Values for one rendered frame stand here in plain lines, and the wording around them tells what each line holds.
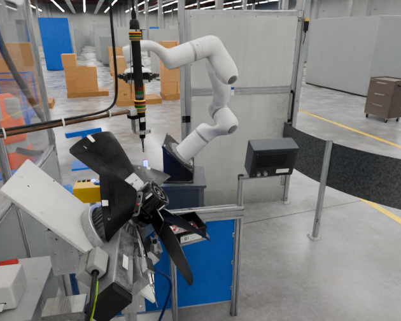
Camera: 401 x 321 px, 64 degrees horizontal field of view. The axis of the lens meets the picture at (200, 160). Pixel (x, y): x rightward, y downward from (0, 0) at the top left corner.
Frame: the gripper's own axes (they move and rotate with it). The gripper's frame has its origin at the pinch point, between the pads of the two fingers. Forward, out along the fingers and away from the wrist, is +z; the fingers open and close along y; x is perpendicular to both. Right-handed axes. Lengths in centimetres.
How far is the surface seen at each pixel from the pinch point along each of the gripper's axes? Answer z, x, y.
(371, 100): -505, -126, -496
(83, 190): -31, -59, 32
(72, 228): 20, -49, 26
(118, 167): 3.8, -33.9, 9.9
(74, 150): 4.6, -25.4, 25.0
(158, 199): 15.5, -42.8, -4.5
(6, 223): -27, -73, 70
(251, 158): -31, -48, -57
